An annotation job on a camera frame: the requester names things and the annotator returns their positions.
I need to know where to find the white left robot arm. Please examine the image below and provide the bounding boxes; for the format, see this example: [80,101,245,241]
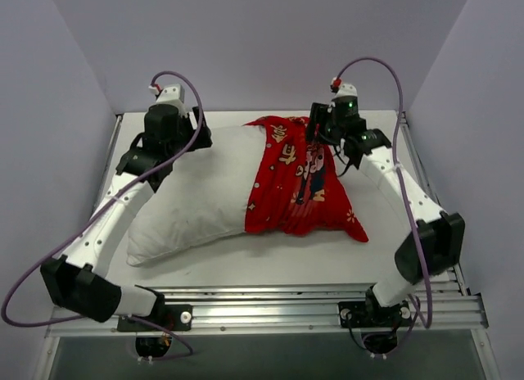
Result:
[40,103,212,330]

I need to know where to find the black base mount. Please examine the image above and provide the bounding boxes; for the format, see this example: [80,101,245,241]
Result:
[337,301,414,360]
[116,304,195,362]

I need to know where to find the aluminium left side rail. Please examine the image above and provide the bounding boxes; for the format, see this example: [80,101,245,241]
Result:
[98,114,123,197]

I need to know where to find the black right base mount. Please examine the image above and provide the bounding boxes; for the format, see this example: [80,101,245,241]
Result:
[337,301,414,360]

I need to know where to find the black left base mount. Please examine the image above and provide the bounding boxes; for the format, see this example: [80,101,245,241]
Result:
[116,304,195,362]

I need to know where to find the aluminium front rail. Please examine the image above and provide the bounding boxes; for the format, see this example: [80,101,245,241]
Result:
[44,284,489,337]

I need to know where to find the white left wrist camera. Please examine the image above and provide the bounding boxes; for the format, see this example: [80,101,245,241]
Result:
[148,84,186,111]

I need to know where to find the white pillow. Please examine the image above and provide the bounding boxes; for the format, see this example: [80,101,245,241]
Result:
[126,125,266,267]

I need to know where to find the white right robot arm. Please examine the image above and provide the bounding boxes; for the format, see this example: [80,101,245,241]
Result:
[306,97,465,325]

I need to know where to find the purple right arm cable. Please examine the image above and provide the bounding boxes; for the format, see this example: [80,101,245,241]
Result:
[333,57,434,330]

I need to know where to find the red patterned pillowcase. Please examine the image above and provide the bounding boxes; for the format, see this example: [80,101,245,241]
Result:
[245,115,368,242]

